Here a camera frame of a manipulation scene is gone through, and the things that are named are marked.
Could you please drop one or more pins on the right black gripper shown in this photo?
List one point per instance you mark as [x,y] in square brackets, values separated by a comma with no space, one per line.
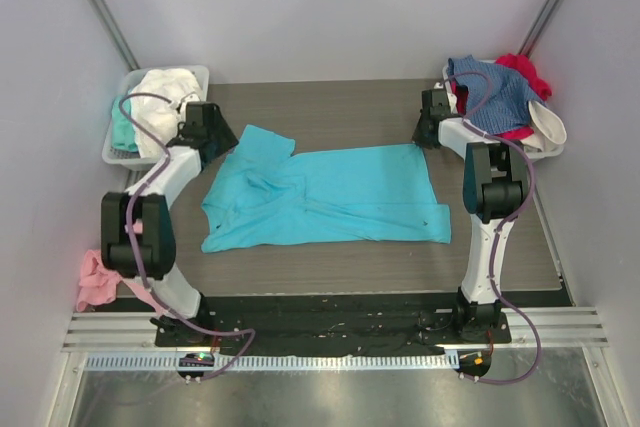
[424,133]

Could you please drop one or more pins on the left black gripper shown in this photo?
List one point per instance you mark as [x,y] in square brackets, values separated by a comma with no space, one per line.
[220,142]

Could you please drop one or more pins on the cyan t shirt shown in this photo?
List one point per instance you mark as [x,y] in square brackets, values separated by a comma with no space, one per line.
[266,193]

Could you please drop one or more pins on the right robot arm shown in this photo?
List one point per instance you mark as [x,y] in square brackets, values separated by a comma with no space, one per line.
[495,188]

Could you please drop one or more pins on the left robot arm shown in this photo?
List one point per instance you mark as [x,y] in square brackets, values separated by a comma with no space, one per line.
[137,235]

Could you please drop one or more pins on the right grey plastic basket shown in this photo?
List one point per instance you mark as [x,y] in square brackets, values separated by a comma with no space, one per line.
[507,98]

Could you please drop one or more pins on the grey plastic basket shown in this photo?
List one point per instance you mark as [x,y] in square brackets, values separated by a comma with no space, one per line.
[148,151]
[507,98]

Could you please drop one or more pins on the blue patterned t shirt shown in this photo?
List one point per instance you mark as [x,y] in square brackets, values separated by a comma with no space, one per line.
[500,97]

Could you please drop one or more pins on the teal green t shirt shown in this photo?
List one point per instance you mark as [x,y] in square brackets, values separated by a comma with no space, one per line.
[123,132]

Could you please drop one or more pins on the left grey plastic basket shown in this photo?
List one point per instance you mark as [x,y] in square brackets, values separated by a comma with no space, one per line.
[148,151]

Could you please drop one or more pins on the red t shirt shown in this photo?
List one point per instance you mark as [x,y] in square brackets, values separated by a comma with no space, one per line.
[525,69]

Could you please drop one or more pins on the cream white t shirt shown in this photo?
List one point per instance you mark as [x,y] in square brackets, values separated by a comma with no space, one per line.
[549,132]

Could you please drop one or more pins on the pink t shirt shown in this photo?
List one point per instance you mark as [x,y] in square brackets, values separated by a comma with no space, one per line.
[98,285]

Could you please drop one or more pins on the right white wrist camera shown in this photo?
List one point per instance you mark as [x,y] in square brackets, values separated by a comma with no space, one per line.
[451,96]

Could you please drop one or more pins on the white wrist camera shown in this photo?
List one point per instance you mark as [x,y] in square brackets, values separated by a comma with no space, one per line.
[187,98]
[451,96]

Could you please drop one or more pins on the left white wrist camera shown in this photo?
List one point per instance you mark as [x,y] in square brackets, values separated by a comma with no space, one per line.
[187,98]

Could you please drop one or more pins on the right aluminium frame post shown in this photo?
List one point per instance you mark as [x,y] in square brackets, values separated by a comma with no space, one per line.
[550,2]

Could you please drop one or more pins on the aluminium frame post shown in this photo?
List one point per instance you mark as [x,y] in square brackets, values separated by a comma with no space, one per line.
[550,2]
[115,34]

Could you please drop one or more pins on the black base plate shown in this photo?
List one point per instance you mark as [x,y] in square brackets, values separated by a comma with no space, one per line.
[400,324]

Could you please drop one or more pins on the left aluminium frame post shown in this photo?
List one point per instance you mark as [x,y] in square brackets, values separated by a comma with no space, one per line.
[115,34]

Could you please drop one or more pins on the slotted cable duct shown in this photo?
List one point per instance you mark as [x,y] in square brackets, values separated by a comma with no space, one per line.
[200,361]

